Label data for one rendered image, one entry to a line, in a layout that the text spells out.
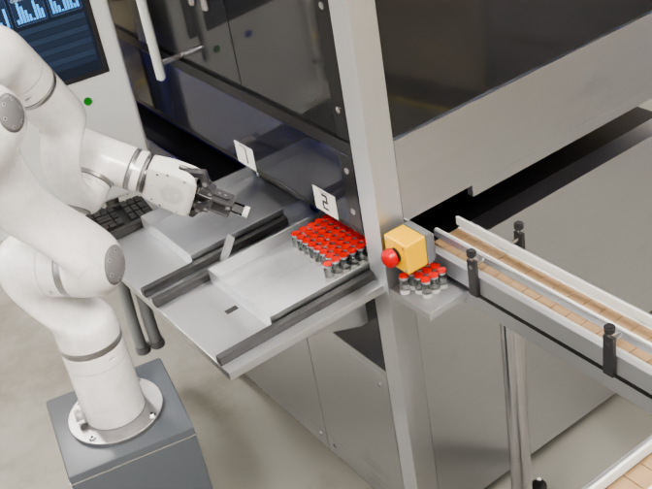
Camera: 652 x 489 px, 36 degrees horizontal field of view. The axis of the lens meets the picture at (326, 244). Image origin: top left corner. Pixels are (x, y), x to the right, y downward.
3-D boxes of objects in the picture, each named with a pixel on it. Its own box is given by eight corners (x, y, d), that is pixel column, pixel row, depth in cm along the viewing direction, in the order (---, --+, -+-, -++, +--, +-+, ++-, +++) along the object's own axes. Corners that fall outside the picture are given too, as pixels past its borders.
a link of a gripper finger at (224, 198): (197, 196, 191) (230, 209, 192) (201, 184, 189) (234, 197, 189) (203, 185, 193) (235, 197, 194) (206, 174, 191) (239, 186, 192)
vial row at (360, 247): (322, 233, 239) (319, 216, 236) (369, 262, 226) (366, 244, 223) (315, 237, 238) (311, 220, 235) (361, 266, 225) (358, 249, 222)
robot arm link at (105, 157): (119, 184, 187) (139, 141, 189) (52, 159, 186) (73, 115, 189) (121, 198, 195) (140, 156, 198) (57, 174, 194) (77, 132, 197)
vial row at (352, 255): (314, 237, 238) (311, 220, 235) (361, 266, 225) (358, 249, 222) (308, 241, 237) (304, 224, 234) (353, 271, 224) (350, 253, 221)
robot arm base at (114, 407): (80, 461, 189) (50, 388, 179) (61, 403, 204) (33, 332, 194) (175, 423, 194) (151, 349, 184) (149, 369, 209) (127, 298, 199)
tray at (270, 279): (329, 219, 244) (327, 207, 242) (397, 260, 225) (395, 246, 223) (211, 280, 229) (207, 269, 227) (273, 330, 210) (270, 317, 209)
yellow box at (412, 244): (412, 247, 214) (409, 219, 210) (435, 260, 209) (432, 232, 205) (385, 263, 211) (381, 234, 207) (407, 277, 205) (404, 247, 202)
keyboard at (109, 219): (142, 199, 282) (140, 191, 281) (159, 218, 271) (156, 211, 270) (3, 251, 269) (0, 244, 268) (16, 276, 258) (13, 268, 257)
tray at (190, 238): (254, 175, 268) (252, 163, 266) (310, 208, 249) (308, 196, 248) (144, 227, 254) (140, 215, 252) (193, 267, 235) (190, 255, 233)
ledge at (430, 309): (439, 268, 223) (438, 260, 222) (479, 291, 214) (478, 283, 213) (390, 296, 217) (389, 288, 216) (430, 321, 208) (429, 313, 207)
